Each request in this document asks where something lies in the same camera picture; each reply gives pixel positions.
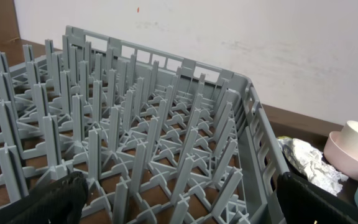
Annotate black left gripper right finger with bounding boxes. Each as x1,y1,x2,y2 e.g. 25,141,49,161
276,172,358,224

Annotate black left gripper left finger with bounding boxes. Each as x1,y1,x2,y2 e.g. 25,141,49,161
0,171,89,223

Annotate white paper napkin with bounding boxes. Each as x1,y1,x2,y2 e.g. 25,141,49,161
277,136,349,196

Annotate pink plastic bowl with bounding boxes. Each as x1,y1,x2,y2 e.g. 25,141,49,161
323,131,358,180

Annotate grey plastic dish rack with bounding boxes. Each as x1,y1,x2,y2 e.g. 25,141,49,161
0,26,288,223

